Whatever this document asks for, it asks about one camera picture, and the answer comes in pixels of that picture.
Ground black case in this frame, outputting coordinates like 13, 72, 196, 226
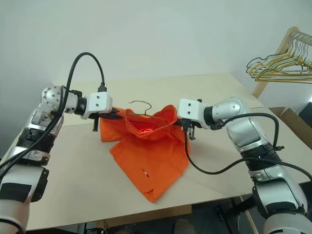
297, 100, 312, 120

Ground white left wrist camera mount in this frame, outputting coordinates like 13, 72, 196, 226
81, 92, 114, 120

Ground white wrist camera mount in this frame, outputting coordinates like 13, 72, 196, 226
81, 92, 114, 120
176, 97, 208, 129

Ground brown cardboard box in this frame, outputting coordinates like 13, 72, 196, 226
268, 106, 312, 141

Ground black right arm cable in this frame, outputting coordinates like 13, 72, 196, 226
182, 113, 312, 182

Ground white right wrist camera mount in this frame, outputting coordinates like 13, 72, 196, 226
176, 97, 208, 129

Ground wooden clothes rack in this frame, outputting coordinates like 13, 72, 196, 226
252, 26, 312, 99

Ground dark green wire hanger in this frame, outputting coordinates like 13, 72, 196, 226
245, 52, 312, 74

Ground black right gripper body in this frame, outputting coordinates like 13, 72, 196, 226
179, 118, 196, 141

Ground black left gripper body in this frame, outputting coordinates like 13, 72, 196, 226
92, 112, 116, 133

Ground olive green wire hanger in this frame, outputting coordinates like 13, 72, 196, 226
254, 65, 312, 84

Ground orange shorts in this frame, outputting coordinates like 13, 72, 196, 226
99, 104, 190, 204

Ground dark rounded shape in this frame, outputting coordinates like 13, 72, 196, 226
175, 218, 194, 234

